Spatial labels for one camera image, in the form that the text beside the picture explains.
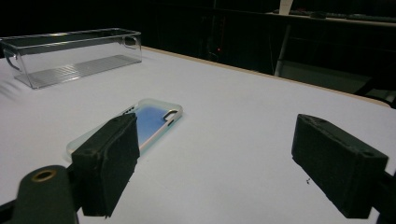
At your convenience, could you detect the clear plastic storage container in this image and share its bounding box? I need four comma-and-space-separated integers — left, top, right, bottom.
0, 27, 143, 91

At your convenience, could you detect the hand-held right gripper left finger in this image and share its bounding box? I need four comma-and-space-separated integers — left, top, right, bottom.
71, 112, 141, 218

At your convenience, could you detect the white table cover sheet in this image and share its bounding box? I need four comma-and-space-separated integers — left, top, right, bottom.
0, 46, 396, 224

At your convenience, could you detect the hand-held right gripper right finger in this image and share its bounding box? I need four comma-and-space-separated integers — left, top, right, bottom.
290, 113, 389, 219

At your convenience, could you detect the black folding chair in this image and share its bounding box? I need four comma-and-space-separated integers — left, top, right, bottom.
354, 76, 396, 109

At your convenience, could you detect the blue translucent phone case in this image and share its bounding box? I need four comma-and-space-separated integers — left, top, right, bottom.
65, 98, 184, 163

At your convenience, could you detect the white-legged desk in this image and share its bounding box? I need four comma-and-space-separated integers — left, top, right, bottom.
266, 0, 396, 78

